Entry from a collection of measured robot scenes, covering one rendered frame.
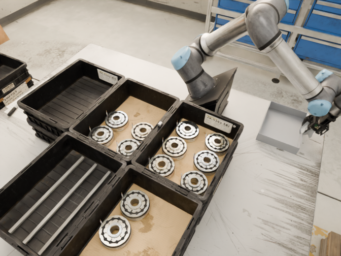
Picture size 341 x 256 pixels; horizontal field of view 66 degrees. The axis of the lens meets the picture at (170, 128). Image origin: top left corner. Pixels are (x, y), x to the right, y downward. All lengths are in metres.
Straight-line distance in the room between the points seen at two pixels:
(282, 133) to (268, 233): 0.55
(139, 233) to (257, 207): 0.51
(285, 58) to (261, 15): 0.18
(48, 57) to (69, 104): 2.00
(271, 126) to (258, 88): 1.42
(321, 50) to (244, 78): 0.74
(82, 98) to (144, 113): 0.33
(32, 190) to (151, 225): 0.46
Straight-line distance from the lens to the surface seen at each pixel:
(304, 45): 2.82
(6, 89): 2.15
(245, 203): 1.19
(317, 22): 2.72
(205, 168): 1.04
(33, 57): 3.41
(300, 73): 1.10
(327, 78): 1.25
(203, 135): 1.18
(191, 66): 1.30
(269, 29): 1.05
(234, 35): 1.26
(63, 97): 1.42
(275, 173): 1.31
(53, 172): 1.13
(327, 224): 2.16
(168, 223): 0.96
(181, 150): 1.08
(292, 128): 1.53
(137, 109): 1.28
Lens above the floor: 1.72
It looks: 48 degrees down
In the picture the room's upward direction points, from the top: 3 degrees clockwise
